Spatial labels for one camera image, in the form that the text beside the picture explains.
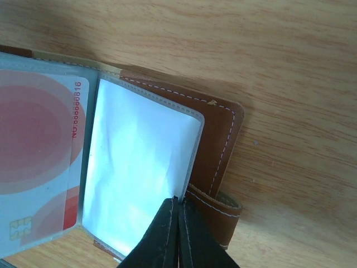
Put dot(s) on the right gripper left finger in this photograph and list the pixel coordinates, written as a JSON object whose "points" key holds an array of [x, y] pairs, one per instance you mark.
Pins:
{"points": [[159, 245]]}

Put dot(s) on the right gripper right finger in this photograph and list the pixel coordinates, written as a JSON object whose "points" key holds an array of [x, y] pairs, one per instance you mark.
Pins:
{"points": [[197, 247]]}

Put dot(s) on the brown leather card holder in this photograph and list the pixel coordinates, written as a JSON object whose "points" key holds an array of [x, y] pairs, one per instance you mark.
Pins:
{"points": [[223, 120]]}

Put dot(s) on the red circle white card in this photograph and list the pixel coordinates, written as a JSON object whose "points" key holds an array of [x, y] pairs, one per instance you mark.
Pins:
{"points": [[42, 136]]}

